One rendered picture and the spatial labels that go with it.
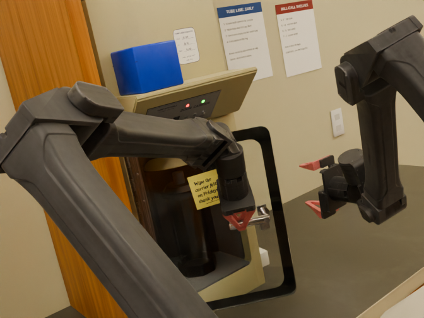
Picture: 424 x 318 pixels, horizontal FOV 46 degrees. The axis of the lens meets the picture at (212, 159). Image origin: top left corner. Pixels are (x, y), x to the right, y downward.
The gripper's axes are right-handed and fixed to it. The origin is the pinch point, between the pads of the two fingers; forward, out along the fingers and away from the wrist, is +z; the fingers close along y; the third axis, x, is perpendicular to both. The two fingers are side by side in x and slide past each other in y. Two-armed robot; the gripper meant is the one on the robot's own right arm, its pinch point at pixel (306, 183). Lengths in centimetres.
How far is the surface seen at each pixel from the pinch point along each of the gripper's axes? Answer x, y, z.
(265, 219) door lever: 21.9, 0.3, -8.1
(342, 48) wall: -91, 25, 55
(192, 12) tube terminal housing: 15.3, 45.4, 12.2
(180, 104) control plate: 29.3, 26.9, 3.6
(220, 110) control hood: 15.8, 22.5, 8.1
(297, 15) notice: -66, 42, 55
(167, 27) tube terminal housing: 23, 43, 12
